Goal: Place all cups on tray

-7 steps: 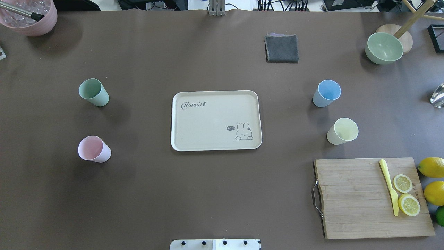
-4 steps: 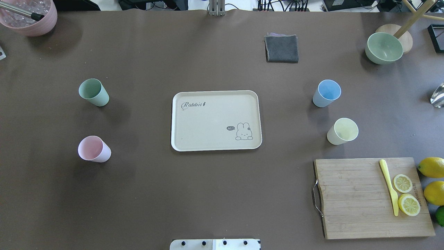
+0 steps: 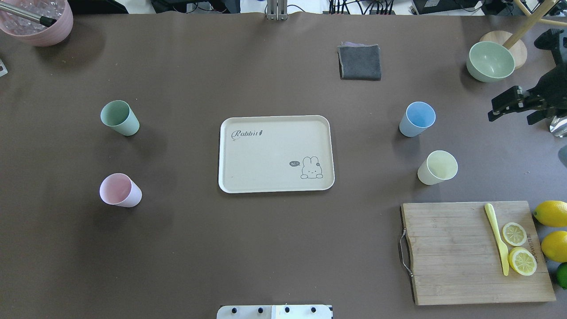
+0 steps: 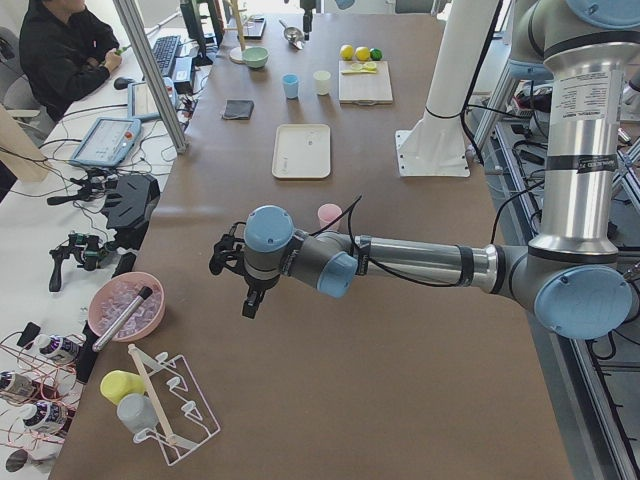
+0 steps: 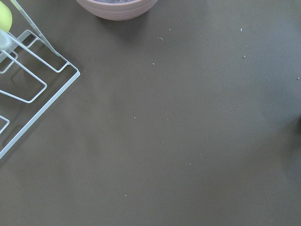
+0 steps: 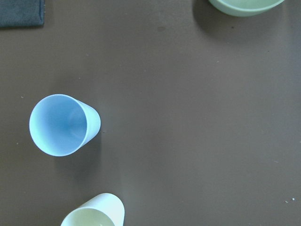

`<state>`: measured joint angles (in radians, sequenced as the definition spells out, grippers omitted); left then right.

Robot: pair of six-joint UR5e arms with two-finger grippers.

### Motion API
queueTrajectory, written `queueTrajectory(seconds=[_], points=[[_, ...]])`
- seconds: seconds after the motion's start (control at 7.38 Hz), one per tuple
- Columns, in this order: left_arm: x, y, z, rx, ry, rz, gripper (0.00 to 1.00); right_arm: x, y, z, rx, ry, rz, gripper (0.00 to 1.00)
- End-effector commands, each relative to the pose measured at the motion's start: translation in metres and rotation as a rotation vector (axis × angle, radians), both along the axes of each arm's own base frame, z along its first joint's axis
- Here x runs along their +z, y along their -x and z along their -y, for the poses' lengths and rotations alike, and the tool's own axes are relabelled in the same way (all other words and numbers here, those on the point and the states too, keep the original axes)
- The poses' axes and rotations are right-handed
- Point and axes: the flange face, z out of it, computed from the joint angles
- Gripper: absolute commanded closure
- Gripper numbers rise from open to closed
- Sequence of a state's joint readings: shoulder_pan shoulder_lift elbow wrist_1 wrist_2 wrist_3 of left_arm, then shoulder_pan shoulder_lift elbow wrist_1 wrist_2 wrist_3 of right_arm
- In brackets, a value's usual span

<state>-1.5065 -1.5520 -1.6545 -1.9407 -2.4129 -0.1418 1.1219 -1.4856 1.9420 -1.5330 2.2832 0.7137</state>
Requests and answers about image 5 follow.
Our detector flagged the pink bowl with ice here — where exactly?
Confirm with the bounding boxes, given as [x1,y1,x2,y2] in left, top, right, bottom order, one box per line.
[77,0,157,21]

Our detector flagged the white wire rack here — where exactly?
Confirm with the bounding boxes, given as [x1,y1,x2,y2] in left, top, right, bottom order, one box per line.
[0,0,80,156]

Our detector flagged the yellow cup on rack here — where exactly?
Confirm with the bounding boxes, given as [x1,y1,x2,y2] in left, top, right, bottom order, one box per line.
[0,1,13,32]

